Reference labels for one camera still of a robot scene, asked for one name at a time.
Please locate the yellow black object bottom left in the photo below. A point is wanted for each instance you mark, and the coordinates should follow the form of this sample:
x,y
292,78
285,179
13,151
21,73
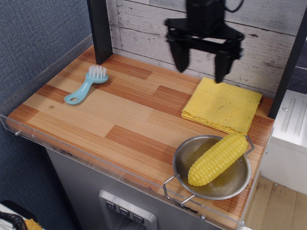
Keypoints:
x,y
9,221

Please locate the yellow cloth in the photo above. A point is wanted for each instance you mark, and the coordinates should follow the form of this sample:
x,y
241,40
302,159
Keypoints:
x,y
222,106

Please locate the black left vertical post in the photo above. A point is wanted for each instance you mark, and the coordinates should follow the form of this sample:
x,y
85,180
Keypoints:
x,y
100,30

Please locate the black right vertical post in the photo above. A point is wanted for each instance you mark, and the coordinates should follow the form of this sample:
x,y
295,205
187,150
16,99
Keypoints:
x,y
289,68

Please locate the white toy sink unit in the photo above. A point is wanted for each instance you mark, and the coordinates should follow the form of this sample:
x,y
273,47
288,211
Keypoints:
x,y
285,158

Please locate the yellow plastic corn cob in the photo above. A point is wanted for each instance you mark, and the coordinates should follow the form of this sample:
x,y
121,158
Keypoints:
x,y
217,159

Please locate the clear acrylic edge guard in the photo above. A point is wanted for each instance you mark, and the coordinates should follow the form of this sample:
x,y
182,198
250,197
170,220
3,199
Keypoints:
x,y
129,127

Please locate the small metal pot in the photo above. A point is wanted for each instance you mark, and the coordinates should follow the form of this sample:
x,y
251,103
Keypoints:
x,y
227,185

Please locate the light blue dish brush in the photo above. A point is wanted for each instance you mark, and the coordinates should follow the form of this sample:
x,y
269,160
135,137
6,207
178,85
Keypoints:
x,y
95,75

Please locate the black vertical post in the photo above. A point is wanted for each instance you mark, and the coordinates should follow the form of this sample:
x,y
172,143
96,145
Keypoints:
x,y
289,68
100,30

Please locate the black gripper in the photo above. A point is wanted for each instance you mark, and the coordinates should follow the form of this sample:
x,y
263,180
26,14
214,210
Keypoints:
x,y
204,29

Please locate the grey toy fridge cabinet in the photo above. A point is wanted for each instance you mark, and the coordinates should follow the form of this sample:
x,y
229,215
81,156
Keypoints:
x,y
108,198

